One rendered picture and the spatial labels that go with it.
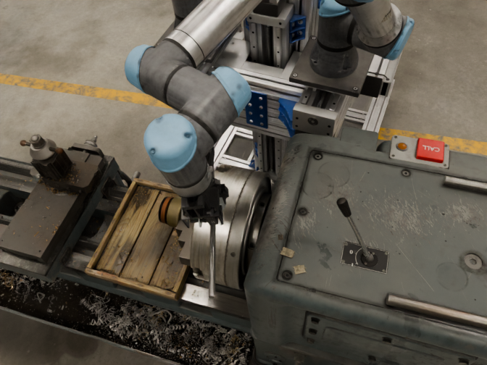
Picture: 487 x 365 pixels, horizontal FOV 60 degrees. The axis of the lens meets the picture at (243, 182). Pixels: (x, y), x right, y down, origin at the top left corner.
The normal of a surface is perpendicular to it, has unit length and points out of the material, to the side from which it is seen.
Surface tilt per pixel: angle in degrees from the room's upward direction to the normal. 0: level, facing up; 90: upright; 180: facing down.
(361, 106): 0
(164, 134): 11
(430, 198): 0
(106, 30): 0
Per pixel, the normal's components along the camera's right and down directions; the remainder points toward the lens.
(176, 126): -0.12, -0.40
